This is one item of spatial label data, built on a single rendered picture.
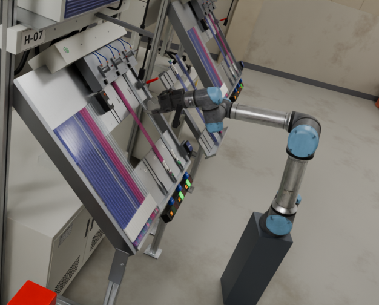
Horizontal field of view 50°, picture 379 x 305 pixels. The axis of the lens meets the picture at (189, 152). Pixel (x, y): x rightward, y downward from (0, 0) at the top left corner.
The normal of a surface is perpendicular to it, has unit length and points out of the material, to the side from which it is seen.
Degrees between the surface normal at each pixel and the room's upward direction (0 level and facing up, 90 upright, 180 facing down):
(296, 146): 82
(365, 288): 0
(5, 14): 90
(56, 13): 90
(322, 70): 90
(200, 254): 0
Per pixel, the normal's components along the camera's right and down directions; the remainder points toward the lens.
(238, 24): 0.04, 0.56
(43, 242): -0.29, 0.46
